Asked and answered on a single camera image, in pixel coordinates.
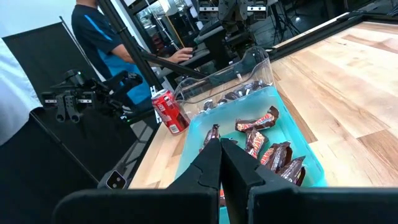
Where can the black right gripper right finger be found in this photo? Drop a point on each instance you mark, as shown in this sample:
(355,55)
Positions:
(264,202)

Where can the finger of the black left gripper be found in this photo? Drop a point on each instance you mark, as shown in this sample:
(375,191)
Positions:
(225,11)
(241,11)

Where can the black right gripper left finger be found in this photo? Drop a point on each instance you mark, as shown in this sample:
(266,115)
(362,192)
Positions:
(192,202)

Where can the red-brown chocolate bar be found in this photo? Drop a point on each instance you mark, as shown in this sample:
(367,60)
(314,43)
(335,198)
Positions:
(222,194)
(255,141)
(211,134)
(276,155)
(258,122)
(292,170)

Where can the person's forearm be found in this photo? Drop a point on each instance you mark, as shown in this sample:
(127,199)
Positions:
(124,53)

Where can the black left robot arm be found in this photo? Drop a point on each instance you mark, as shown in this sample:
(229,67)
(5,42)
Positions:
(233,40)

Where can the black tripod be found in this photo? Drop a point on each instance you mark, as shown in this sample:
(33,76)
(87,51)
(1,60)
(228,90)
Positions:
(281,18)

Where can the grey side table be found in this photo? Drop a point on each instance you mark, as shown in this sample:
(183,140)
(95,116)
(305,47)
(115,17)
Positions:
(202,56)

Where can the metal shelving rack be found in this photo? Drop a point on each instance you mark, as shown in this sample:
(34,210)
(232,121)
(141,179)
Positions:
(161,25)

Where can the person's hand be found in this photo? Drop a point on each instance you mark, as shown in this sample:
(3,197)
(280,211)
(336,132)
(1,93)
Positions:
(183,55)

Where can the clear plastic basket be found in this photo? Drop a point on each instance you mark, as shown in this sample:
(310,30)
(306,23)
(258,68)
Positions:
(248,68)

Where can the black support beam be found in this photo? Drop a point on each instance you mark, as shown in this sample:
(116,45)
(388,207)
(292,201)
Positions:
(174,66)

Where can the red soda can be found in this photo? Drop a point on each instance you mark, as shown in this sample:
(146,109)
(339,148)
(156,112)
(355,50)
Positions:
(169,112)

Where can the translucent green plastic basket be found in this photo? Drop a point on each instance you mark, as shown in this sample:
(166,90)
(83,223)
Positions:
(236,112)

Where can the person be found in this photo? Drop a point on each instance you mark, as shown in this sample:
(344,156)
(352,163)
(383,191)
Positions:
(93,34)

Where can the black backdrop panel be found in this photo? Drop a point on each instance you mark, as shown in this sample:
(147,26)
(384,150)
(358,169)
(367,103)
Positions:
(37,62)

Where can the small grey camera module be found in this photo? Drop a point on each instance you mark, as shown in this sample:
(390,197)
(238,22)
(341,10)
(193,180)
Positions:
(115,180)

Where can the black diagonal frame post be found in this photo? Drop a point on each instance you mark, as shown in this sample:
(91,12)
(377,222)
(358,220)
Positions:
(124,34)

